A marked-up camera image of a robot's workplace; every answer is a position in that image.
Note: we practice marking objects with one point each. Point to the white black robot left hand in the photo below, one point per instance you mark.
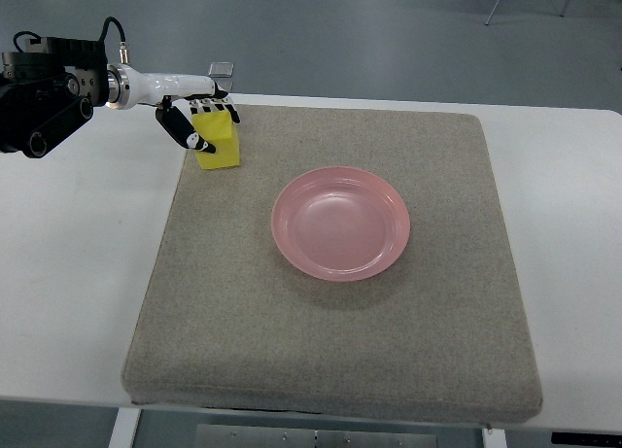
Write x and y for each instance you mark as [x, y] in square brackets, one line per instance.
[129, 88]

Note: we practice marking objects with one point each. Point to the yellow cube block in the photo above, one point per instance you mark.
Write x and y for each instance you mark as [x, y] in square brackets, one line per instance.
[218, 129]

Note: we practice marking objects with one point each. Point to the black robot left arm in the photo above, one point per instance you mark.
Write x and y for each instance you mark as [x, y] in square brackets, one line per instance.
[50, 87]

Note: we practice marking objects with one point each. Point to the lower floor socket plate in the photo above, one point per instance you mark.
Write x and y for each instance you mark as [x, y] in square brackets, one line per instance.
[224, 85]

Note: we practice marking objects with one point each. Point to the pink plastic plate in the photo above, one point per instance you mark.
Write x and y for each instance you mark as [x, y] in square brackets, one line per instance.
[340, 224]

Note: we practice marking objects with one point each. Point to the beige fabric cushion mat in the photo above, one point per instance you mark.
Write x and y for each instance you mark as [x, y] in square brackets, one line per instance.
[439, 336]

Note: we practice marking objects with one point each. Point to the white table leg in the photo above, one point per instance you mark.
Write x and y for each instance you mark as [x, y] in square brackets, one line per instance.
[125, 428]

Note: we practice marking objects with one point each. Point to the metal chair leg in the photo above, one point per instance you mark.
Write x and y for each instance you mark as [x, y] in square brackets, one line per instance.
[492, 13]

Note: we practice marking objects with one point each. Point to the black table control panel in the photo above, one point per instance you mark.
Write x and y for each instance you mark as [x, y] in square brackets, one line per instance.
[586, 439]

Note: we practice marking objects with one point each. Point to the metal table base plate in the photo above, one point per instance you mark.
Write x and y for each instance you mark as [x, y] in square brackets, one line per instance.
[240, 436]

